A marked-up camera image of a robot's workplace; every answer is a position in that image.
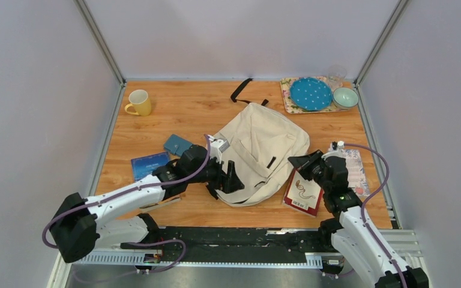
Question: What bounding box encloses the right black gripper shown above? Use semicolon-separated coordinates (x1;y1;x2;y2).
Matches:
286;150;330;193

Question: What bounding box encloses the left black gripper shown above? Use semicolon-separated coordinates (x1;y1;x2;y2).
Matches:
187;152;244;193

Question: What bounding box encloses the beige canvas backpack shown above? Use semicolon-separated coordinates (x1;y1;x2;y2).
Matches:
213;98;310;207

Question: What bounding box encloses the blue sunset cover book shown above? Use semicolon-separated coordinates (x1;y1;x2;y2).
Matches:
131;152;170;182

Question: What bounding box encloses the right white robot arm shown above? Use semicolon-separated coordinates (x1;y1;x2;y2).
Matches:
289;150;429;287

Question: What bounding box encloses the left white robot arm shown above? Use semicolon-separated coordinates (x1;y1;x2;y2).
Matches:
44;155;245;263

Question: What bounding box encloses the red white cover book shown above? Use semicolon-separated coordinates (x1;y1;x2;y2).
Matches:
282;169;323;217

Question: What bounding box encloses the floral cover notebook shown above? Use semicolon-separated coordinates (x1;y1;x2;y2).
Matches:
339;149;371;197

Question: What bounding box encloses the teal wallet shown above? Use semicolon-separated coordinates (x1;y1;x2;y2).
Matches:
163;134;193;157

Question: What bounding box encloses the blue dotted plate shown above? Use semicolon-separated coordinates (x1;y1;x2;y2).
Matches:
289;77;333;112

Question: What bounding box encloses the light green bowl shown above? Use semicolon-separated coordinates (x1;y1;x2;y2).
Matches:
333;87;359;110

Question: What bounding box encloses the floral tray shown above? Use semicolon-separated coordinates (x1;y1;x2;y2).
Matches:
280;76;345;114

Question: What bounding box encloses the clear glass cup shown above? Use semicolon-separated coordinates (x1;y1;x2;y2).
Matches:
327;65;347;90

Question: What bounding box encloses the yellow mug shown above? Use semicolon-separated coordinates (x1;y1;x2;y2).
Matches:
124;89;152;116

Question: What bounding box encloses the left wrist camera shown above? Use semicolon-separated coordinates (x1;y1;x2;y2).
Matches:
208;135;230;162

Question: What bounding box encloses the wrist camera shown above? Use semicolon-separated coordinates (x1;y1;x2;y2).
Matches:
208;135;230;162
330;140;345;151

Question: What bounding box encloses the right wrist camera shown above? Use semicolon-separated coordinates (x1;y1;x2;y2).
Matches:
330;140;345;151

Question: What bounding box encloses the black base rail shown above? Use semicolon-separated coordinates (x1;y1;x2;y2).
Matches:
146;226;342;264

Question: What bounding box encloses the right aluminium frame post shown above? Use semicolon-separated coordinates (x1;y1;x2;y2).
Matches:
354;0;411;87

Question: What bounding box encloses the aluminium frame post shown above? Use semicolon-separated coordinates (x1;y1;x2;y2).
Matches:
74;0;126;86
354;0;411;87

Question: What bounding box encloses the left aluminium frame post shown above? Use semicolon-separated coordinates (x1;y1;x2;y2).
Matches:
74;0;126;86

